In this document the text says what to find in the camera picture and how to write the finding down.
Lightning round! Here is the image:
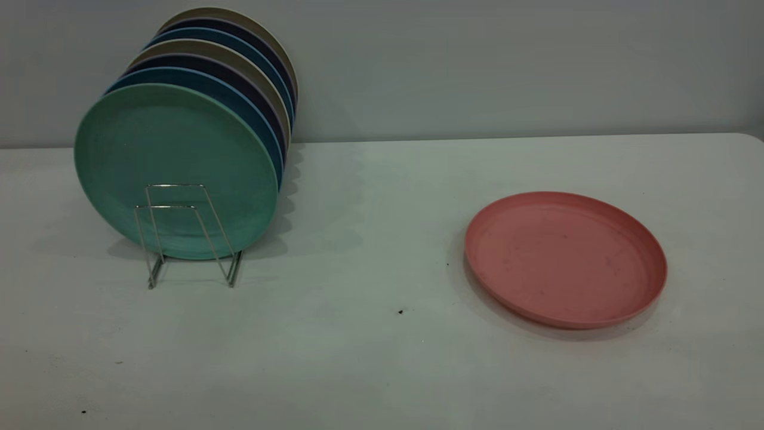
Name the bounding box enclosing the metal wire plate rack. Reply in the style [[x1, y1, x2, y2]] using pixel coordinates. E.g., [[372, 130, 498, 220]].
[[134, 183, 244, 290]]

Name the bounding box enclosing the green plastic plate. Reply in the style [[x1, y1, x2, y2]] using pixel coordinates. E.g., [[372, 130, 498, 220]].
[[74, 83, 280, 260]]

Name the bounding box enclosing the pink plastic plate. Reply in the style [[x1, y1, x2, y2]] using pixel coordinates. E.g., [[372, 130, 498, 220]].
[[464, 191, 668, 330]]

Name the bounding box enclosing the blue plastic plate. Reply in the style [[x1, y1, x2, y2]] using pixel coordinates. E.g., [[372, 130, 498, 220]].
[[104, 66, 285, 187], [143, 27, 295, 130]]

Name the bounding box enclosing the dark purple plastic plate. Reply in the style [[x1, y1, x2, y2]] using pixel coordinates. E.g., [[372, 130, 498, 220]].
[[158, 17, 297, 115], [123, 54, 288, 163]]

